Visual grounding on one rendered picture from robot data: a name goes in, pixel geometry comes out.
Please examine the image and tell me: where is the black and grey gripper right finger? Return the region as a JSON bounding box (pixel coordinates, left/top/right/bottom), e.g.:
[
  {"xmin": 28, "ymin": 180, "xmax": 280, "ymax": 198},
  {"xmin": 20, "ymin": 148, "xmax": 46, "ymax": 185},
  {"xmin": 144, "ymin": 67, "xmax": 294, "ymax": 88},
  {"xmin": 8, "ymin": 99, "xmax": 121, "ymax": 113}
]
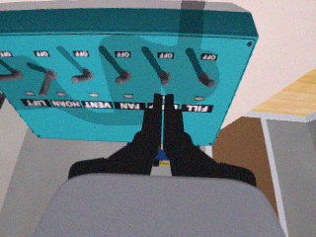
[{"xmin": 163, "ymin": 94, "xmax": 257, "ymax": 187}]

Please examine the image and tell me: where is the teal wedge-shaped box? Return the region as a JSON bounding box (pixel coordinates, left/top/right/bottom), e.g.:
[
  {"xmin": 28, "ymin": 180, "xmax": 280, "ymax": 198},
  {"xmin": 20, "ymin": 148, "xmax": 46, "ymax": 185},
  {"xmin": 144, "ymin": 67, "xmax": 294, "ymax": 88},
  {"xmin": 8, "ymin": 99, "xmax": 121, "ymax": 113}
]
[{"xmin": 0, "ymin": 8, "xmax": 259, "ymax": 146}]

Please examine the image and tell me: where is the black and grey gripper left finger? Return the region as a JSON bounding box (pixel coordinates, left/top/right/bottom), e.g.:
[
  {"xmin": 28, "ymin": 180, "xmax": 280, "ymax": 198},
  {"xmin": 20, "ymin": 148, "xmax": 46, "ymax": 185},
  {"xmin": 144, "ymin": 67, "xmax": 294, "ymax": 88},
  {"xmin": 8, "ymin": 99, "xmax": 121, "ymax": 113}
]
[{"xmin": 67, "ymin": 94, "xmax": 163, "ymax": 180}]

